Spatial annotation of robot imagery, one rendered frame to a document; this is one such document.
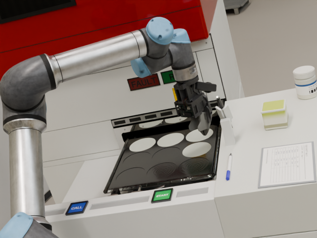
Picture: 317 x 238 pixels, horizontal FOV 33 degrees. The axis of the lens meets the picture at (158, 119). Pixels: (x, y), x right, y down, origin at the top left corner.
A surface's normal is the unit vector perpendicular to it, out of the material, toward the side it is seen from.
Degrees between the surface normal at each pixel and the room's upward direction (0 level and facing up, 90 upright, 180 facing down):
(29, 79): 72
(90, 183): 0
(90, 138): 90
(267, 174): 0
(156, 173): 0
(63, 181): 90
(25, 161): 48
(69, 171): 90
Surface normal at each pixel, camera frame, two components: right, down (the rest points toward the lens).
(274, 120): -0.24, 0.45
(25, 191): 0.13, -0.40
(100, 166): -0.26, -0.88
